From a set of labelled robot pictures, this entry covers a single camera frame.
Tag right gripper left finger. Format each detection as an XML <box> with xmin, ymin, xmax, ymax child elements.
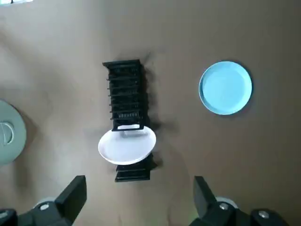
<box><xmin>0</xmin><ymin>175</ymin><xmax>87</xmax><ymax>226</ymax></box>

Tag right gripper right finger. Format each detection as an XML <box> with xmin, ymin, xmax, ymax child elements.
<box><xmin>189</xmin><ymin>176</ymin><xmax>290</xmax><ymax>226</ymax></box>

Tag stainless steel pot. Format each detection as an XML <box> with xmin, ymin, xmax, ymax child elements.
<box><xmin>0</xmin><ymin>100</ymin><xmax>27</xmax><ymax>165</ymax></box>

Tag pale white plate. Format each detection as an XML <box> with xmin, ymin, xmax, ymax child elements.
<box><xmin>97</xmin><ymin>125</ymin><xmax>157</xmax><ymax>166</ymax></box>

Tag light blue plate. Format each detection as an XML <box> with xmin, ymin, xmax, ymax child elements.
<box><xmin>198</xmin><ymin>60</ymin><xmax>253</xmax><ymax>116</ymax></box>

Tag black dish rack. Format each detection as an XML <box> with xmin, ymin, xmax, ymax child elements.
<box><xmin>102</xmin><ymin>58</ymin><xmax>158</xmax><ymax>183</ymax></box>

